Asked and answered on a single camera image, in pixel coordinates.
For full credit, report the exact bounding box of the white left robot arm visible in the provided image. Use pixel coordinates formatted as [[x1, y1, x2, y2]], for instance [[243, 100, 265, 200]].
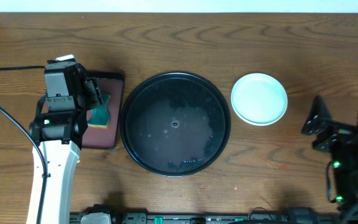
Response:
[[26, 68, 103, 223]]

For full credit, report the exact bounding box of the round black tray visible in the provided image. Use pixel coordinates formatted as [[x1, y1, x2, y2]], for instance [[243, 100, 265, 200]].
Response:
[[120, 72, 231, 177]]

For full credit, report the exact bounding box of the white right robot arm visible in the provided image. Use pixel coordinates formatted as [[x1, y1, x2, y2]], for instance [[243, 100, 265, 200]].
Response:
[[301, 95, 358, 223]]

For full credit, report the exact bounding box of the green sponge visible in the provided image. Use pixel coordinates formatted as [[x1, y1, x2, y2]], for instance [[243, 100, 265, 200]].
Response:
[[86, 94, 111, 128]]

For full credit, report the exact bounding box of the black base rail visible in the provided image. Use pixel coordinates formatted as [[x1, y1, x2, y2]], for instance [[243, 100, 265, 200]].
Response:
[[69, 204, 339, 224]]

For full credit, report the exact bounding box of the black rectangular tray, red water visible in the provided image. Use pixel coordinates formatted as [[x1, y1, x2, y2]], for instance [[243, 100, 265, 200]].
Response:
[[82, 70, 124, 150]]

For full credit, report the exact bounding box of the light green plate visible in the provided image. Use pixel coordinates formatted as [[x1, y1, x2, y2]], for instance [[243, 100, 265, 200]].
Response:
[[231, 73, 288, 126]]

